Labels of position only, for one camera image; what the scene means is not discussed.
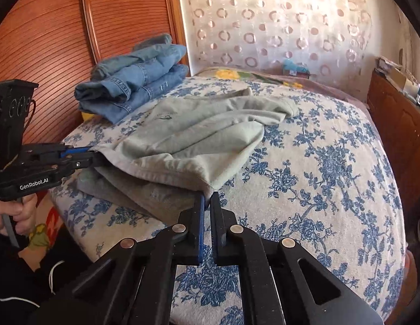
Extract person's left hand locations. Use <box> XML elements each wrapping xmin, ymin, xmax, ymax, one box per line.
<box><xmin>0</xmin><ymin>194</ymin><xmax>37</xmax><ymax>236</ymax></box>

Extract colourful floral pink bedspread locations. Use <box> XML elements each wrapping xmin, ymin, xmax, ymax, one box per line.
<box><xmin>197</xmin><ymin>67</ymin><xmax>369</xmax><ymax>117</ymax></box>

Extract folded blue denim jeans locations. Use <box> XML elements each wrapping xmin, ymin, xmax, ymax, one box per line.
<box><xmin>74</xmin><ymin>33</ymin><xmax>189</xmax><ymax>124</ymax></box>

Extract blue floral white blanket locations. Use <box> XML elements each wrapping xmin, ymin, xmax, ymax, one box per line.
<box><xmin>50</xmin><ymin>77</ymin><xmax>405</xmax><ymax>324</ymax></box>

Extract light green shorts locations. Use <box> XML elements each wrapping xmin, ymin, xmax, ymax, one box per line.
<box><xmin>77</xmin><ymin>88</ymin><xmax>298</xmax><ymax>225</ymax></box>

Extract white curtain with circles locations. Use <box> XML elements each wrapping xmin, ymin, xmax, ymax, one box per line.
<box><xmin>181</xmin><ymin>0</ymin><xmax>372</xmax><ymax>89</ymax></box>

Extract brown wooden sideboard cabinet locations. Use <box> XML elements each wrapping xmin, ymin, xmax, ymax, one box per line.
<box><xmin>366</xmin><ymin>69</ymin><xmax>420</xmax><ymax>211</ymax></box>

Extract cardboard box on sideboard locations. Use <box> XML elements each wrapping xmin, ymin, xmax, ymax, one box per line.
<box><xmin>389</xmin><ymin>67</ymin><xmax>419</xmax><ymax>98</ymax></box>

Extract brown slatted wooden wardrobe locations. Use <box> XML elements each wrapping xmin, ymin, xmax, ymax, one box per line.
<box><xmin>0</xmin><ymin>0</ymin><xmax>186</xmax><ymax>143</ymax></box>

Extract cardboard box with teal cloth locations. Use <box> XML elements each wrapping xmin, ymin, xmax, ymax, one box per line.
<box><xmin>282</xmin><ymin>59</ymin><xmax>311</xmax><ymax>79</ymax></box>

